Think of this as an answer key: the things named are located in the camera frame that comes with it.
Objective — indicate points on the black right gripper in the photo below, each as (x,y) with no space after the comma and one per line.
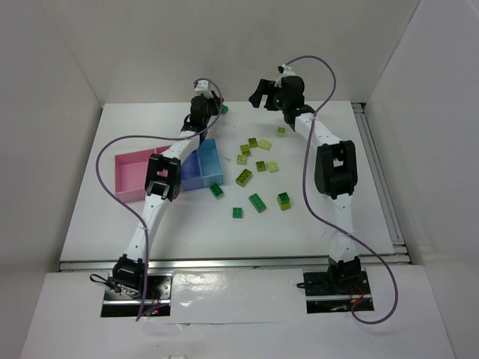
(268,96)

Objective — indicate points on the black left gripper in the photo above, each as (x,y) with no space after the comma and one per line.
(211,103)

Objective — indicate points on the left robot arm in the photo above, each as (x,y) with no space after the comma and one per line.
(130,268)

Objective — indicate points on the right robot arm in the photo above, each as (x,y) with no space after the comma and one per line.
(335,174)

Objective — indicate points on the lone pale lime lego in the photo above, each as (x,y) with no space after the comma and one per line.
(281,132)

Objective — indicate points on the light blue container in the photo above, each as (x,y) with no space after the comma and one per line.
(210,165)

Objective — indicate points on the lime sloped lego brick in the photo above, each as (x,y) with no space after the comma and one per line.
(264,144)

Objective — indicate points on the lime lego brick upside down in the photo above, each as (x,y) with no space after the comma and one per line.
(252,142)

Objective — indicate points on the lime lego brick left edge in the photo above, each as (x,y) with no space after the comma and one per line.
(245,150)

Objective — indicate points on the pale lime sloped lego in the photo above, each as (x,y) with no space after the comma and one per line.
(241,159)

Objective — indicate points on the purple blue container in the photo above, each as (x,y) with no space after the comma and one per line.
(191,173)

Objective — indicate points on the pale lime lego brick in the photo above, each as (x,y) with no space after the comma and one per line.
(272,166)

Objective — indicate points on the lime square lego hollow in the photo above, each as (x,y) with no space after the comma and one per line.
(260,166)

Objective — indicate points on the lime long lego brick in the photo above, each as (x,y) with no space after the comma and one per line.
(243,177)

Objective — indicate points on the pink container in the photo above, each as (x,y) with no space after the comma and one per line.
(131,175)

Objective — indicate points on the lime green stacked lego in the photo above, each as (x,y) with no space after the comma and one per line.
(283,200)

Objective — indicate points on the green long lego brick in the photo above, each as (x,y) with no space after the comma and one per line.
(257,202)

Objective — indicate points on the green small lego brick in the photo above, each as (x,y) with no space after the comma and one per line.
(237,212)

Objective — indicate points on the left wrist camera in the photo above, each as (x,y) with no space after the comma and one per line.
(202,87)

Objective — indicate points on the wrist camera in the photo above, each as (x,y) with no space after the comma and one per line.
(286,70)
(202,87)

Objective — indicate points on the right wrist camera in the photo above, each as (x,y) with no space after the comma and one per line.
(286,70)

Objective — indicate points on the aluminium rail right side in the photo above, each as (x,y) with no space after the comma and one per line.
(378,175)

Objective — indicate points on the aluminium rail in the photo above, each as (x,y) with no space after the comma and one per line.
(173,265)
(378,175)

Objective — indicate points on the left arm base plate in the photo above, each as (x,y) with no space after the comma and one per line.
(120,301)

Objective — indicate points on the aluminium rail front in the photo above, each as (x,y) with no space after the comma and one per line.
(173,265)

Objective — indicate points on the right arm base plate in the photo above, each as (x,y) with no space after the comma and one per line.
(322,295)

